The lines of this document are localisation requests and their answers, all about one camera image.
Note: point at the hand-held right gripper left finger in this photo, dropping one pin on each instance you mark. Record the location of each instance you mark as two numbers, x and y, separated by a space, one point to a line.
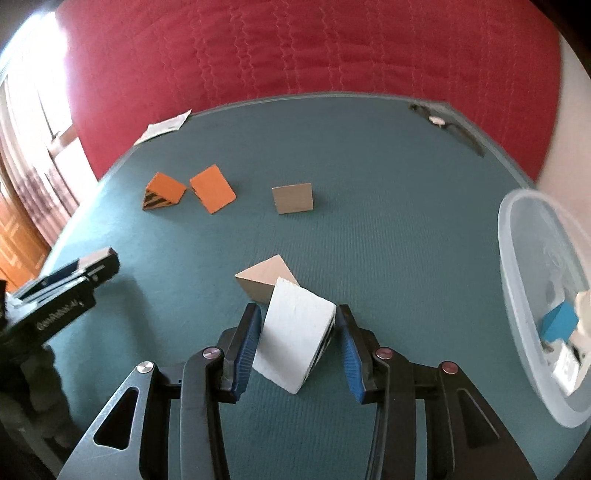
244 350

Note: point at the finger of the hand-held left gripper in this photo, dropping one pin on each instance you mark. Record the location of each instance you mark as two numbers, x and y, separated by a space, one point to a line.
55 277
104 270

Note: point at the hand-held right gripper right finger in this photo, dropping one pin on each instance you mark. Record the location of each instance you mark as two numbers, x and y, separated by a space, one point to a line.
350 355

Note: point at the white striped wooden wedge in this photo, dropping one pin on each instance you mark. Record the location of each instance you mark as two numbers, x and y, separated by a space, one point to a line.
291 332

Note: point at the beige wooden wedge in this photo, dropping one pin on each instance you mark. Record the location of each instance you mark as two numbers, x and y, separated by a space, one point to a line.
265 277

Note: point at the orange striped wooden wedge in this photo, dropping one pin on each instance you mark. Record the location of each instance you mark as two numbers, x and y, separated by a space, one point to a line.
164 189
212 189

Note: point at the brown wooden block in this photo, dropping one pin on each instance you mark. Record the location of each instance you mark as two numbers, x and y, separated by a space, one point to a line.
292 198

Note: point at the clear plastic container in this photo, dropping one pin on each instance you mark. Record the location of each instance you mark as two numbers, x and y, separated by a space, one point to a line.
521 286

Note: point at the teal square tile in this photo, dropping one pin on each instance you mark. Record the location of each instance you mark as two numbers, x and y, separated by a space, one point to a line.
561 323

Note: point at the white power adapter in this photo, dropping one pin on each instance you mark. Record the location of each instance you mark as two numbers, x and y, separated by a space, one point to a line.
565 369

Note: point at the wooden door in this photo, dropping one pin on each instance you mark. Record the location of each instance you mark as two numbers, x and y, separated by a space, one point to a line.
18 244

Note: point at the grey fuzzy garment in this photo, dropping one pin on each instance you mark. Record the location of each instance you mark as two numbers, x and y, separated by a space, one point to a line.
27 397

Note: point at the patterned window curtain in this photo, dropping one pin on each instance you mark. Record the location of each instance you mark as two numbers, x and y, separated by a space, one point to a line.
32 175

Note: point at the teal table mat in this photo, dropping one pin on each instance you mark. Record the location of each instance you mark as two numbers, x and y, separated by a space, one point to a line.
369 230

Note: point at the white paper leaflet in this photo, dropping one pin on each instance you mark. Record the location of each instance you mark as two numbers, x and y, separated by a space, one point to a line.
161 127

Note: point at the window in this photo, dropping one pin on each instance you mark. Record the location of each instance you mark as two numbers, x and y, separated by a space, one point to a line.
51 92

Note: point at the red quilted blanket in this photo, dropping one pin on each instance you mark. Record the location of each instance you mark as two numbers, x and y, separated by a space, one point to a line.
300 46

